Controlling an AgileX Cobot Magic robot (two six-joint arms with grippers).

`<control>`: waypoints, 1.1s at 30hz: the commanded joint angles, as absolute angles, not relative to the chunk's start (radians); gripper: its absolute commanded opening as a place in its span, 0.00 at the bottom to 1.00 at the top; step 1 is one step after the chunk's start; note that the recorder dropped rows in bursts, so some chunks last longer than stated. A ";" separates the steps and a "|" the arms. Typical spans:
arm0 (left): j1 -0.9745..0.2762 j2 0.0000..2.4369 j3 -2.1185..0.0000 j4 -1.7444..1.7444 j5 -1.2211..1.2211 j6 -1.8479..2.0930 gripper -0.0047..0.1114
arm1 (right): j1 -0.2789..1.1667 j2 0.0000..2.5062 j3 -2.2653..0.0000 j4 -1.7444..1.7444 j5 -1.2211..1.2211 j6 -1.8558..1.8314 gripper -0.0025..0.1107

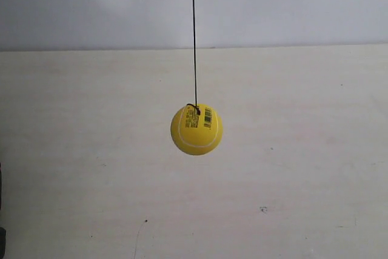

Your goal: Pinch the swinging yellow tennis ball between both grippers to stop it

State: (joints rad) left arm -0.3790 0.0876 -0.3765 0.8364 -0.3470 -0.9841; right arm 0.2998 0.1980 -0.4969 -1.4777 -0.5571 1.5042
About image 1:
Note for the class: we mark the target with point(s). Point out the yellow tennis ball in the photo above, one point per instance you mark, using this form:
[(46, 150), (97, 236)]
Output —
[(196, 129)]

